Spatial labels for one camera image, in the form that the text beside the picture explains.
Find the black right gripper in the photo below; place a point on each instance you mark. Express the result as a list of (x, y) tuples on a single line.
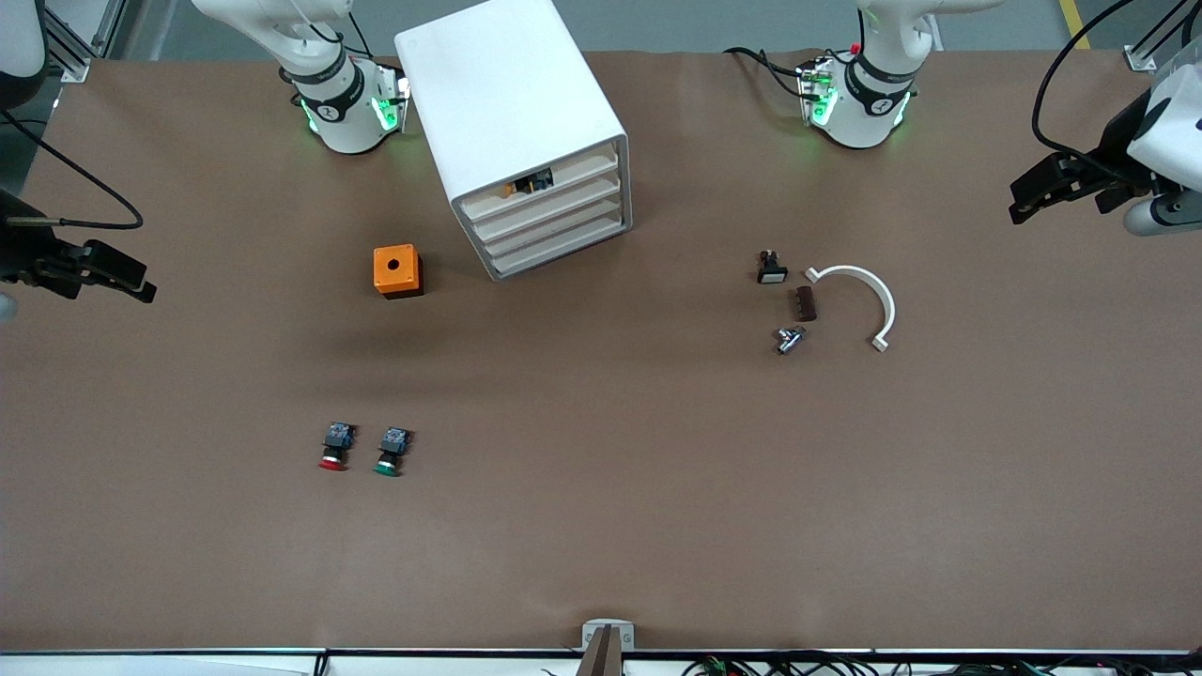
[(21, 252)]

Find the black white-faced button switch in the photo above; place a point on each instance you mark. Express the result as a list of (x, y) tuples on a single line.
[(771, 270)]

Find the brown terminal block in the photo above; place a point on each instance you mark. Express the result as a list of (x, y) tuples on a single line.
[(806, 303)]

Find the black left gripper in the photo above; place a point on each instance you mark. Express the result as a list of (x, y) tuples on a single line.
[(1115, 143)]

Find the green push button switch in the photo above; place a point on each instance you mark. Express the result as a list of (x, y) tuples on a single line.
[(390, 451)]

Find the silver key switch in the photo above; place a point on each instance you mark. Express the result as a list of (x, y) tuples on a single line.
[(789, 339)]

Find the white drawer cabinet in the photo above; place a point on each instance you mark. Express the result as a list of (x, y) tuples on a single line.
[(498, 84)]

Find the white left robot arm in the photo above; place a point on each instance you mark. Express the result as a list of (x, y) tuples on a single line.
[(869, 113)]

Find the white table edge rail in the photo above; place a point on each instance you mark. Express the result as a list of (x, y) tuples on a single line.
[(141, 665)]

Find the white plastic drawer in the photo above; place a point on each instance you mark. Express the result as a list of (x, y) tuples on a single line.
[(582, 188), (582, 233), (582, 211), (582, 164)]

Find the orange button enclosure box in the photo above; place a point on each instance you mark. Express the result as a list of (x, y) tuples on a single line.
[(394, 268)]

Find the white curved plastic bracket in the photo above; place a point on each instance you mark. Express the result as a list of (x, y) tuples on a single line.
[(878, 291)]

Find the red push button switch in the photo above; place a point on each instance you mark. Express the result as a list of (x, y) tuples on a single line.
[(335, 446)]

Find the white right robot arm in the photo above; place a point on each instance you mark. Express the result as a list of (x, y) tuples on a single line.
[(343, 113)]

